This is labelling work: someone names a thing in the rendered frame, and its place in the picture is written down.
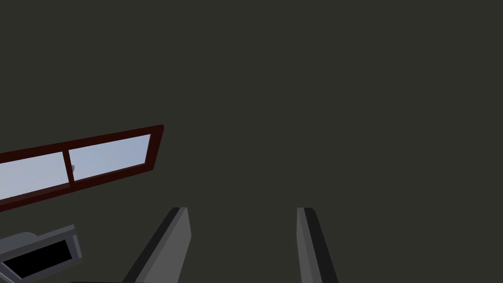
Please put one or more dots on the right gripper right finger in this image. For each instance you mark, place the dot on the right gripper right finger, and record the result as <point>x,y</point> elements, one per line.
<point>314,251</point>

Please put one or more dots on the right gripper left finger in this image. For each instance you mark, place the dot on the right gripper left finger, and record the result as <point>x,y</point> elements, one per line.
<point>169,247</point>

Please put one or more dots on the dark red framed window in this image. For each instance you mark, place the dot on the dark red framed window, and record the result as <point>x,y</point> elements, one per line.
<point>106,157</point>

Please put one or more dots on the grey appliance with black front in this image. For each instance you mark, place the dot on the grey appliance with black front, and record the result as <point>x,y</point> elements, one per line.
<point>39,255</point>

